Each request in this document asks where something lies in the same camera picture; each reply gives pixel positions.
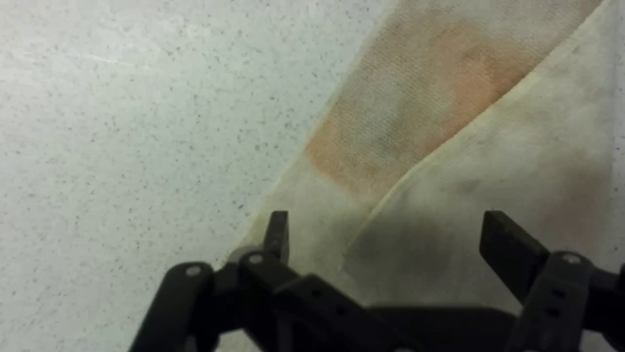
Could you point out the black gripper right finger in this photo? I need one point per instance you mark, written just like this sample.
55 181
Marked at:
559 295

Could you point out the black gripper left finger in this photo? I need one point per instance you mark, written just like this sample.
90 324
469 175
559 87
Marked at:
221 300

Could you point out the beige stained cloth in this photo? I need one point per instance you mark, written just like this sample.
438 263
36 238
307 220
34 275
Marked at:
456 130

